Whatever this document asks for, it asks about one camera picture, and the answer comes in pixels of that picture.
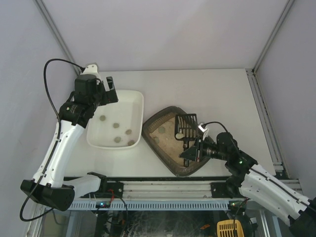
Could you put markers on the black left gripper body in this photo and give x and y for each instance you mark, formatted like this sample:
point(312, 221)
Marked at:
point(108, 93)

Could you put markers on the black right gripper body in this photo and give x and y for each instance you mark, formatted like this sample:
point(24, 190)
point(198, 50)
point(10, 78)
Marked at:
point(199, 151)

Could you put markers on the black litter scoop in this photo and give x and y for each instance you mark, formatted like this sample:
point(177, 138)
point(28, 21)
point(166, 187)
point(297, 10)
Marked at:
point(187, 125)

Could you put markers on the grey litter box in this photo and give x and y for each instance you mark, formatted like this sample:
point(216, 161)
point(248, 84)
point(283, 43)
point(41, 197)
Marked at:
point(168, 149)

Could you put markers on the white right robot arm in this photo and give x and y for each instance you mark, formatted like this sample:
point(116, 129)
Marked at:
point(252, 181)

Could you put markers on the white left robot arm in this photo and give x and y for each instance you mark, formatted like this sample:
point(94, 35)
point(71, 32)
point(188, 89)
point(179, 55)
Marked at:
point(47, 187)

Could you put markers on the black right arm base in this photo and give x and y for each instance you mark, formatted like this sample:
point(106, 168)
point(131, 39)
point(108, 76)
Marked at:
point(220, 190)

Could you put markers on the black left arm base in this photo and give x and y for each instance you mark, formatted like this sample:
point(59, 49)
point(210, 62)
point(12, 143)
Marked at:
point(107, 190)

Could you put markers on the white plastic tray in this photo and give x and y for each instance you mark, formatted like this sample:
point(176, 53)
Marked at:
point(128, 112)

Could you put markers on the yellow slotted scoop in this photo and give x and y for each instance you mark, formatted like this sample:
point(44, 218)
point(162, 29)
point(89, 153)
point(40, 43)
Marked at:
point(229, 228)

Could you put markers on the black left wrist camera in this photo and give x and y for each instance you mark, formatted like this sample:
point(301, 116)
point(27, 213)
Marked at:
point(86, 85)

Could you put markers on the aluminium frame rail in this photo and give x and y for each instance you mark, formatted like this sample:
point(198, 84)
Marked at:
point(166, 189)

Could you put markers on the grey slotted cable duct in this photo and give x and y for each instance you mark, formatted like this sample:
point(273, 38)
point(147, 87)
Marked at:
point(146, 205)

